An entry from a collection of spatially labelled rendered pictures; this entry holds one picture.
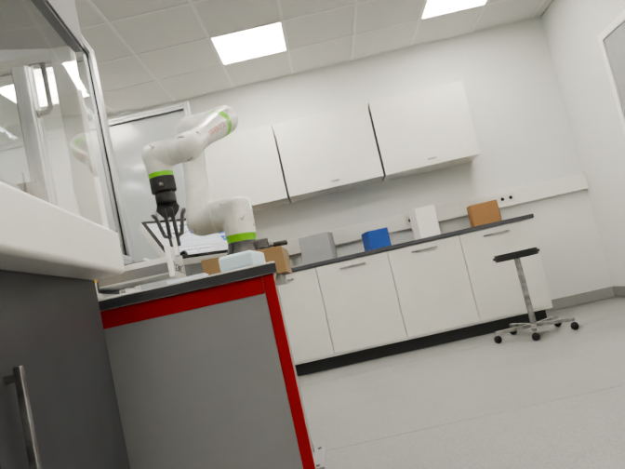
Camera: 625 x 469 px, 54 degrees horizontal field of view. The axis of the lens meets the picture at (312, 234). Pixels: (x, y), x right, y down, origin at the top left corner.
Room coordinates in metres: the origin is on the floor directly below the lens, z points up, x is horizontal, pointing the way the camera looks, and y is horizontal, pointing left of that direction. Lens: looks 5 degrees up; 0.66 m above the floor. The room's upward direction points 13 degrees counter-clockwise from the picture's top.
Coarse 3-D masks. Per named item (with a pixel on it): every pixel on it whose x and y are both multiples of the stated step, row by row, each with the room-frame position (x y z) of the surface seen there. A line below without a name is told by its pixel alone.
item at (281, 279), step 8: (280, 280) 2.37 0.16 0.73; (280, 304) 2.54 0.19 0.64; (288, 344) 2.52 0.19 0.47; (296, 376) 2.53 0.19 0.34; (304, 416) 2.52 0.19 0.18; (312, 448) 2.60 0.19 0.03; (320, 448) 2.63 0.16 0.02; (312, 456) 2.54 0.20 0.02; (320, 456) 2.51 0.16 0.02; (320, 464) 2.39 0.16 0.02
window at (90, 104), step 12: (84, 60) 2.60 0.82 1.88; (84, 72) 2.56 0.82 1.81; (84, 84) 2.52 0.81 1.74; (84, 96) 2.48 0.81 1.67; (96, 108) 2.66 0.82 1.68; (96, 120) 2.61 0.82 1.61; (96, 132) 2.57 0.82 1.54; (96, 144) 2.52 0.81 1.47; (96, 156) 2.48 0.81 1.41; (108, 168) 2.66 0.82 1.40; (108, 180) 2.62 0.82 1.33; (108, 192) 2.58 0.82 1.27; (108, 204) 2.53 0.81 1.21; (108, 216) 2.49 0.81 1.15; (120, 228) 2.67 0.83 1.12; (120, 240) 2.62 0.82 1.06
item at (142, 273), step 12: (132, 264) 2.10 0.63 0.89; (144, 264) 2.11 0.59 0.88; (156, 264) 2.11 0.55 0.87; (120, 276) 2.10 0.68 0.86; (132, 276) 2.10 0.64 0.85; (144, 276) 2.10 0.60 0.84; (156, 276) 2.13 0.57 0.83; (168, 276) 2.25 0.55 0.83; (108, 288) 2.18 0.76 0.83; (120, 288) 2.31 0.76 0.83
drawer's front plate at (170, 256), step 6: (168, 246) 2.10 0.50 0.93; (168, 252) 2.10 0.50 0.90; (174, 252) 2.19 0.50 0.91; (168, 258) 2.10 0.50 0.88; (174, 258) 2.16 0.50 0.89; (180, 258) 2.33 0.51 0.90; (168, 264) 2.09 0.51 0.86; (180, 264) 2.30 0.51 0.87; (168, 270) 2.10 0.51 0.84; (174, 270) 2.11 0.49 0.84; (174, 276) 2.11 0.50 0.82; (180, 276) 2.23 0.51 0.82
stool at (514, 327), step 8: (528, 248) 4.39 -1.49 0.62; (536, 248) 4.44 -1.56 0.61; (496, 256) 4.51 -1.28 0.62; (504, 256) 4.42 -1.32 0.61; (512, 256) 4.38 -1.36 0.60; (520, 256) 4.38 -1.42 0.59; (520, 264) 4.51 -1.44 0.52; (520, 272) 4.51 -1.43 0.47; (520, 280) 4.52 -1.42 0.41; (528, 296) 4.51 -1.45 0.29; (528, 304) 4.51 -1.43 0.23; (528, 312) 4.52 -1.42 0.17; (544, 320) 4.58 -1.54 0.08; (552, 320) 4.44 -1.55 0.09; (560, 320) 4.40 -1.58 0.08; (568, 320) 4.37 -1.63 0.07; (512, 328) 4.52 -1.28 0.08; (520, 328) 4.52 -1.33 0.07; (536, 328) 4.26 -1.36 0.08; (576, 328) 4.35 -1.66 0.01; (496, 336) 4.53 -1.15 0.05; (536, 336) 4.24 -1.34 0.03
